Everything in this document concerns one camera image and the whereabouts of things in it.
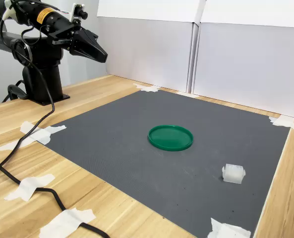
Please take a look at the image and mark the small white plastic terminal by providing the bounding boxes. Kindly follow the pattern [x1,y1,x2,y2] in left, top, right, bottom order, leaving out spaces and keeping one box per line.
[222,163,246,184]

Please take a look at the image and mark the round green lid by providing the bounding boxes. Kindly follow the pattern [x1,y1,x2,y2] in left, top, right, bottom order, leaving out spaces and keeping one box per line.
[148,124,194,151]

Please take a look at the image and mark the white tape piece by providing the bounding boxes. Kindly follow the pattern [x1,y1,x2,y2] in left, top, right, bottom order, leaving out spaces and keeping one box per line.
[4,173,56,202]
[133,83,161,93]
[176,91,200,98]
[0,120,67,153]
[268,114,294,132]
[206,217,251,238]
[39,207,97,238]

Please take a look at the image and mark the dark grey mat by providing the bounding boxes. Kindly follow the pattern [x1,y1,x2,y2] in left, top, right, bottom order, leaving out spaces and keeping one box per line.
[36,89,292,238]

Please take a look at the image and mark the small white camera box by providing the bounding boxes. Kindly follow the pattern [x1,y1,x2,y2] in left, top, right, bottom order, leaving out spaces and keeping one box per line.
[69,3,89,23]

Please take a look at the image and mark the black base power cable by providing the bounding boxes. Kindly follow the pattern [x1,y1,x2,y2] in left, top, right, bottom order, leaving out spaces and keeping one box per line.
[1,79,29,104]

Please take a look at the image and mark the long black camera cable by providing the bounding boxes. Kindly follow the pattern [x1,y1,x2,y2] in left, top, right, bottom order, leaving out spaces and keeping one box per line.
[0,4,111,238]

